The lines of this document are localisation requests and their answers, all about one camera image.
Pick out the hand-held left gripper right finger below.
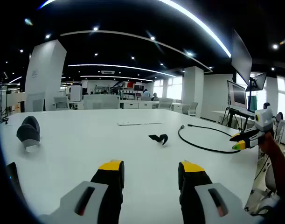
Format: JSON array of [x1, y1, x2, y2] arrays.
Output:
[[178, 160, 265, 224]]

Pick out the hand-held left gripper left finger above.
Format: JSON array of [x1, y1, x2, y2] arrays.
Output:
[[39, 160, 125, 224]]

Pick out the black charging cable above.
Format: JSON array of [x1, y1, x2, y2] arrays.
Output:
[[178, 124, 241, 154]]

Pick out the white desk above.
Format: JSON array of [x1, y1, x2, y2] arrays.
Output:
[[0, 108, 262, 224]]

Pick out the green board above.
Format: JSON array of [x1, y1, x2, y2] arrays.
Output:
[[248, 95, 258, 112]]

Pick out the white framed monitor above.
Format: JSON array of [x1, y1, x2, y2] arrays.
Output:
[[227, 80, 248, 111]]

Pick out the small dark monitor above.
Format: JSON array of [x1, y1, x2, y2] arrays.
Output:
[[246, 72, 267, 92]]

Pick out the large dark hanging screen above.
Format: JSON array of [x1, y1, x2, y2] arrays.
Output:
[[230, 29, 253, 85]]

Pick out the narrow white pillar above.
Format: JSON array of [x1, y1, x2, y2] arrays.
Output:
[[183, 66, 205, 117]]

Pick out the white drawer units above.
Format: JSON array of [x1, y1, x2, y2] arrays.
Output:
[[120, 101, 154, 110]]

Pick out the grey headphones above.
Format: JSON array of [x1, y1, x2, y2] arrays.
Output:
[[16, 115, 42, 153]]

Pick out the white cabinet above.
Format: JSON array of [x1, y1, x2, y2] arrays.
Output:
[[70, 85, 83, 102]]

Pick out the background shelves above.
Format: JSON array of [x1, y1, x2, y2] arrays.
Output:
[[118, 81, 145, 100]]

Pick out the black tripod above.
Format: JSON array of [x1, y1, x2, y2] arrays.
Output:
[[0, 84, 10, 124]]

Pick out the wide white pillar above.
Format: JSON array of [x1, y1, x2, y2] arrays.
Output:
[[24, 39, 67, 112]]

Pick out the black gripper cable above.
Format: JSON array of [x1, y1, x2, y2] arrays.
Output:
[[254, 155, 271, 181]]

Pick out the white desk cable lid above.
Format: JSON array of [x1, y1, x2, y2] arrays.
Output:
[[117, 121, 166, 126]]

